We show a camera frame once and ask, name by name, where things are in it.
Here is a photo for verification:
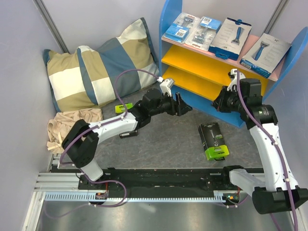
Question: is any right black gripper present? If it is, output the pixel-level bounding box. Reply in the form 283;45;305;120
210;85;246;113

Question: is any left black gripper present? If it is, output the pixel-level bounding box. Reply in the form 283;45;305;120
150;91;193;117

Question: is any Harry's razor pack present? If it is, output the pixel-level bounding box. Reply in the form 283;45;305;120
240;33;292;78
208;18;252;61

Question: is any blue Gillette razor blister pack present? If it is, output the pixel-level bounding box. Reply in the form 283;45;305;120
163;13;201;44

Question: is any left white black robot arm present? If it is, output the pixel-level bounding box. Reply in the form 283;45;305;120
62;89;192;189

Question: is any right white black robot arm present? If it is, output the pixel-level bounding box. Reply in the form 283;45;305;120
213;77;308;214

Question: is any colourful wooden shelf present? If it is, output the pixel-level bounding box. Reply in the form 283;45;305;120
159;0;308;128

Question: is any black green razor box right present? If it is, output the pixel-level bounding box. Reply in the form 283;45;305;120
198;122;229;161

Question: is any black green razor box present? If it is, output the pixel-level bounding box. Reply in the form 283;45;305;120
198;122;229;161
115;103;138;139

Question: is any black green razor box left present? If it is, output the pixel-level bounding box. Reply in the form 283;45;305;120
115;103;138;139

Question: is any checked blue beige pillow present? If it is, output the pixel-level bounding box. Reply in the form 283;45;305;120
43;18;159;112

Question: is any beige crumpled cloth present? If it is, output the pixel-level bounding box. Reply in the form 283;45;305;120
47;108;103;154

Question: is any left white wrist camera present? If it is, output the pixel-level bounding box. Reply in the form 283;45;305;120
157;77;175;97

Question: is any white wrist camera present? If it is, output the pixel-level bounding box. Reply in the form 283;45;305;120
157;77;175;97
227;68;246;92

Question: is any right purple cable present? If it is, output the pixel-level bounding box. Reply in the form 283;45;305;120
213;71;299;231

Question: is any purple cable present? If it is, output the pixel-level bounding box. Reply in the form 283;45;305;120
213;71;299;231
44;69;161;219

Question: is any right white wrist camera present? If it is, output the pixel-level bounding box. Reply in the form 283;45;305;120
227;68;246;92

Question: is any grey slotted cable duct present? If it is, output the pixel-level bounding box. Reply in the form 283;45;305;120
44;192;226;203

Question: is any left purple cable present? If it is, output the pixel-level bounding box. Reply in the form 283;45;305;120
44;69;161;219

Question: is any aluminium frame rail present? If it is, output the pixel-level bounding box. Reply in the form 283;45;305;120
22;154;78;231

